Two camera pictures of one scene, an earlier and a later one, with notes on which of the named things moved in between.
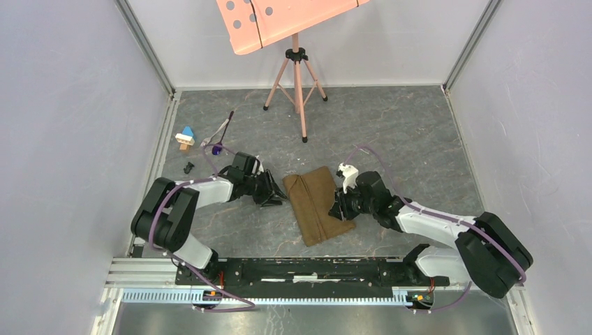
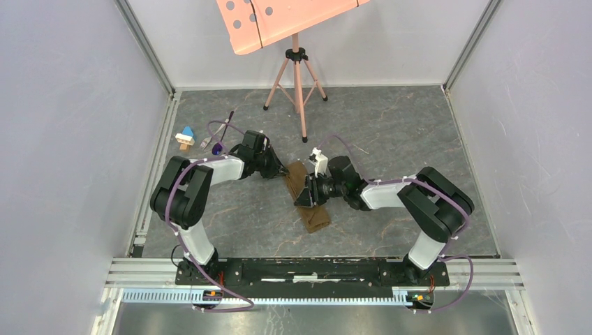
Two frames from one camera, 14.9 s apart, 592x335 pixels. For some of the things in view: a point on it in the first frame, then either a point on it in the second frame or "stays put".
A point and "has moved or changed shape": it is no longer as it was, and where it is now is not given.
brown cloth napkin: x=312 y=195 has moved or changed shape
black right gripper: x=339 y=209 -> x=305 y=199
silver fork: x=206 y=141 stays put
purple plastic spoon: x=217 y=150 stays put
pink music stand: x=252 y=24 stays put
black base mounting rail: x=314 y=272 stays put
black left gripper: x=272 y=194 -> x=277 y=169
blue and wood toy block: x=186 y=139 stays put
